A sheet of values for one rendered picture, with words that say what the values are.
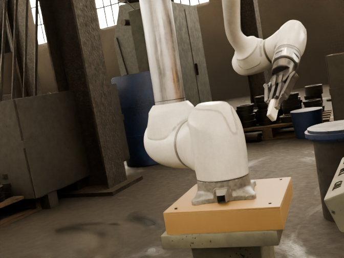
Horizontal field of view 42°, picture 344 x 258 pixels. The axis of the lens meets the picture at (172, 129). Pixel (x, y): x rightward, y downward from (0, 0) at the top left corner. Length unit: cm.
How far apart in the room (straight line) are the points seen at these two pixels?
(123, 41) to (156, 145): 773
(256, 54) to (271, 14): 1008
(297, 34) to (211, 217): 73
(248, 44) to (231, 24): 12
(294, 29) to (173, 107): 53
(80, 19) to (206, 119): 238
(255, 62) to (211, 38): 1053
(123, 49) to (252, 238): 807
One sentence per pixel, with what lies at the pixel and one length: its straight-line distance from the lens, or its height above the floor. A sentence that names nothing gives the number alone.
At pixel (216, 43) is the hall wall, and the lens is 1214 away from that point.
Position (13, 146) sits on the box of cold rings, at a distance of 333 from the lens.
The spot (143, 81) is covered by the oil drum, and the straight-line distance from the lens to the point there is 421.
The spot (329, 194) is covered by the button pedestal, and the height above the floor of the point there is 58.
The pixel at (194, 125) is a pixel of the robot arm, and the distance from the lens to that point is 127.
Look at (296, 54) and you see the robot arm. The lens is 158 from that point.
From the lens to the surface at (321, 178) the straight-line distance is 220.
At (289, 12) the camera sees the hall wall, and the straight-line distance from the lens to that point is 1164.
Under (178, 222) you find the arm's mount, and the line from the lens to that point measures 125.
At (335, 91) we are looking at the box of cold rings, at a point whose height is 46.
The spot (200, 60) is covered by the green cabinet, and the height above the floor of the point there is 92.
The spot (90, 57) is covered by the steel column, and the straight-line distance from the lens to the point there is 351.
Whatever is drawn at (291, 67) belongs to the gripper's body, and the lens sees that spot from 154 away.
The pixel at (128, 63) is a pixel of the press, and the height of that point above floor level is 122.
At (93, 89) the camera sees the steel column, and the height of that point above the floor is 79.
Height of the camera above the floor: 77
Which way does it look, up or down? 6 degrees down
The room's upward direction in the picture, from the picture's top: 10 degrees counter-clockwise
